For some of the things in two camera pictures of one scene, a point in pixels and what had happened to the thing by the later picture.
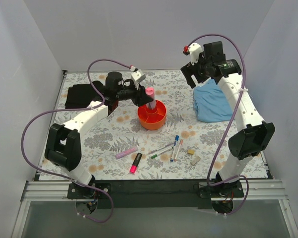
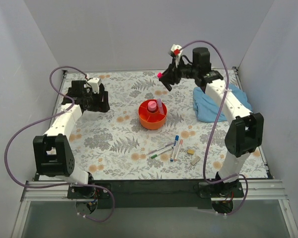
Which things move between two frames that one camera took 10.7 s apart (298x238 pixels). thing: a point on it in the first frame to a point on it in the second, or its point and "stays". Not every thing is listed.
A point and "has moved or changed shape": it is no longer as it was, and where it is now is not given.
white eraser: [195, 160] stays
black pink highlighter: [135, 163] to [159, 75]
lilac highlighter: [126, 152] to [160, 106]
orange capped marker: [178, 150] stays
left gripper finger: [141, 99] to [105, 106]
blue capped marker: [177, 138] stays
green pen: [157, 154] stays
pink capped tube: [150, 91] has moved or changed shape
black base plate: [154, 194] stays
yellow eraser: [190, 151] stays
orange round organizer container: [154, 119] stays
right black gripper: [192, 71] to [171, 76]
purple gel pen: [161, 148] stays
